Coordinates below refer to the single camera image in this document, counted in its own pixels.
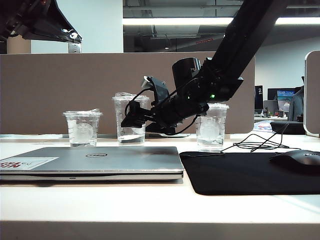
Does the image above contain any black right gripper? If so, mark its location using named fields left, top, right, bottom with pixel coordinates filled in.
left=121, top=95, right=210, bottom=133

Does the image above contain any tall clear plastic cup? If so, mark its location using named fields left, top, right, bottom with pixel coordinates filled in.
left=111, top=92, right=151, bottom=145

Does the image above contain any silver Dell laptop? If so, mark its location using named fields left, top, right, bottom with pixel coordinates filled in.
left=0, top=146, right=184, bottom=182

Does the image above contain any short clear plastic cup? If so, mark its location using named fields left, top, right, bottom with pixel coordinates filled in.
left=62, top=108, right=104, bottom=148

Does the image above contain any medium clear plastic cup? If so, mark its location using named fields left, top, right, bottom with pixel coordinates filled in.
left=196, top=102, right=230, bottom=153

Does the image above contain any white red laptop sticker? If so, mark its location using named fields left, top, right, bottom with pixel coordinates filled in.
left=0, top=156, right=60, bottom=171

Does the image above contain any wide brown desk divider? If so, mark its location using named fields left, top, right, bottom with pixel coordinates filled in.
left=0, top=51, right=256, bottom=136

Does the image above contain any black mouse pad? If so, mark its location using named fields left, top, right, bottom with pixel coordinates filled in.
left=178, top=150, right=320, bottom=196

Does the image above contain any black sign with numeral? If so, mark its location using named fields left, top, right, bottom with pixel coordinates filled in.
left=254, top=85, right=264, bottom=111

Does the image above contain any colourful magazine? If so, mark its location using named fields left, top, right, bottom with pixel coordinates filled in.
left=253, top=121, right=273, bottom=132

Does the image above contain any black pouch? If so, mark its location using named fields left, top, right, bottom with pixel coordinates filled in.
left=269, top=120, right=305, bottom=135

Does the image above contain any lit background monitor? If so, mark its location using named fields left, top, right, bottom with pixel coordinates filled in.
left=276, top=89, right=296, bottom=113

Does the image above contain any grey office chair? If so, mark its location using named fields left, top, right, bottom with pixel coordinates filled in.
left=288, top=87, right=305, bottom=123

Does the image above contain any black computer mouse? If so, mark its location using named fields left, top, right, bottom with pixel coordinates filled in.
left=269, top=149, right=320, bottom=173

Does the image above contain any narrow brown desk divider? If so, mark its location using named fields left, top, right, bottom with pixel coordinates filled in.
left=304, top=50, right=320, bottom=138

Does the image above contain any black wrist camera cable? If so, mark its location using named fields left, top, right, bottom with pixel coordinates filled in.
left=124, top=87, right=153, bottom=118

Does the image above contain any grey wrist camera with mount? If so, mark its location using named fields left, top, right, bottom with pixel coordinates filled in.
left=141, top=75, right=171, bottom=106

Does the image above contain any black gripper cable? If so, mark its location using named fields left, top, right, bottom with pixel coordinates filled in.
left=159, top=116, right=201, bottom=137

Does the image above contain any metal wall plate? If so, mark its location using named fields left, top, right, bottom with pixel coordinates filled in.
left=68, top=42, right=82, bottom=54

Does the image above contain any metal ceiling duct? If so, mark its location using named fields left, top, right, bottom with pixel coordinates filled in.
left=149, top=24, right=201, bottom=40

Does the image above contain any black mouse cable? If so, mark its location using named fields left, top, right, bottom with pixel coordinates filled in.
left=221, top=122, right=301, bottom=154

